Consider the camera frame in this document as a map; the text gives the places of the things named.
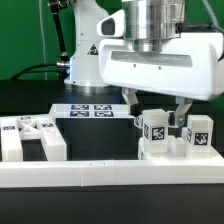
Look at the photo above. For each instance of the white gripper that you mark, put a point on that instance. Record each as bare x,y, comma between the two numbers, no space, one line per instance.
160,53

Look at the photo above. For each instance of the white boundary fence frame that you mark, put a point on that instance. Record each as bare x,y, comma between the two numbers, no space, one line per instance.
96,173

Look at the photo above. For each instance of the white chair seat part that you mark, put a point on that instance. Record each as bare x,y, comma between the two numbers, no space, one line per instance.
179,149

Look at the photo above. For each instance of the white flat tagged plate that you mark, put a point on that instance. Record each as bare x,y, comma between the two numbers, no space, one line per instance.
89,111

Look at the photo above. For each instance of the white tagged cube left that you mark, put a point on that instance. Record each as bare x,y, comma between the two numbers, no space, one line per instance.
138,121

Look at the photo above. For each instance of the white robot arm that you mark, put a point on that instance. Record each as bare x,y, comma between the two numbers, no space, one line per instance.
84,64

